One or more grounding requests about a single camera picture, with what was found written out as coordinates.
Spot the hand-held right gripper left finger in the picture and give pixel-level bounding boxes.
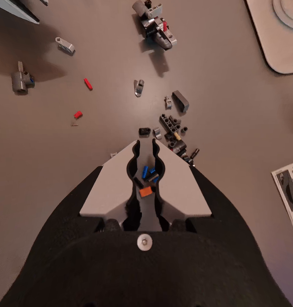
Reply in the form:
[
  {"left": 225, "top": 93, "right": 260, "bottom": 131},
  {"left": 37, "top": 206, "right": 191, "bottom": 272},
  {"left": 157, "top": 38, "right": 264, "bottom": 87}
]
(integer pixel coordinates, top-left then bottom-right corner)
[{"left": 79, "top": 140, "right": 140, "bottom": 231}]

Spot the black grey lego wing assembly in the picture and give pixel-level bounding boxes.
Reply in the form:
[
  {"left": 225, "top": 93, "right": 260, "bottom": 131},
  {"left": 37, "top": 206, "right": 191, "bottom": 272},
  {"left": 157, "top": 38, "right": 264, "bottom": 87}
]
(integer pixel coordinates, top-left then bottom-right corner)
[{"left": 132, "top": 0, "right": 178, "bottom": 51}]

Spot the light grey lego beam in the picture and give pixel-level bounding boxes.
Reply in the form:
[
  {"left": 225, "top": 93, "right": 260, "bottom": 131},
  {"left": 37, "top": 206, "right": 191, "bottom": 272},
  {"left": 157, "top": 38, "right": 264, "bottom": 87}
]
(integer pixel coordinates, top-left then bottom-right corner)
[{"left": 55, "top": 37, "right": 75, "bottom": 55}]

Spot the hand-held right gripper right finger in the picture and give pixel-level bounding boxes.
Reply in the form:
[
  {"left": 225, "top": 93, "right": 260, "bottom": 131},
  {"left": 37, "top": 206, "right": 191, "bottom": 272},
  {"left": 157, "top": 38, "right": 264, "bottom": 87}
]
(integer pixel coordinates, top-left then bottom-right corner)
[{"left": 152, "top": 139, "right": 212, "bottom": 231}]

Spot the black white sticker sheet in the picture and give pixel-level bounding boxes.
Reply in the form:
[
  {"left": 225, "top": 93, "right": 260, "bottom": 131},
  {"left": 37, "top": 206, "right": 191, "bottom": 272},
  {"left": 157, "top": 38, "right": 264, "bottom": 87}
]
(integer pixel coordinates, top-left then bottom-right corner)
[{"left": 271, "top": 161, "right": 293, "bottom": 240}]

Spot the white stand base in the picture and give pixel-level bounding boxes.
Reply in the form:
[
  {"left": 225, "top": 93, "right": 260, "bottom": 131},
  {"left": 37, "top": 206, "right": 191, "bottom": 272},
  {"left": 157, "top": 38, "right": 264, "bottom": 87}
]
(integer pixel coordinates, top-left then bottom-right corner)
[{"left": 245, "top": 0, "right": 293, "bottom": 74}]

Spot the pile of small lego pieces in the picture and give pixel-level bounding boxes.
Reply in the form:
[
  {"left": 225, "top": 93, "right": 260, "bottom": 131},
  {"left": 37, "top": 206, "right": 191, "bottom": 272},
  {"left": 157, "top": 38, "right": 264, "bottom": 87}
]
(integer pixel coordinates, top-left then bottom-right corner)
[{"left": 133, "top": 114, "right": 200, "bottom": 197}]

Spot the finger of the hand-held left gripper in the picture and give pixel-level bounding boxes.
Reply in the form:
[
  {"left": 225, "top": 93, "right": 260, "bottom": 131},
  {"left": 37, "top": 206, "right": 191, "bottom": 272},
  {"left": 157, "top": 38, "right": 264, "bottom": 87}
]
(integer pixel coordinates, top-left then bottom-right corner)
[{"left": 0, "top": 0, "right": 40, "bottom": 24}]

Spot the grey axle connector lego assembly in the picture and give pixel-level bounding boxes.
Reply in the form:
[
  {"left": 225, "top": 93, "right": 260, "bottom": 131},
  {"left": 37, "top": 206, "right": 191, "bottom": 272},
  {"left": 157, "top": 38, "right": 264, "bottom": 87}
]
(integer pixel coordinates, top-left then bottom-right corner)
[{"left": 12, "top": 61, "right": 35, "bottom": 94}]

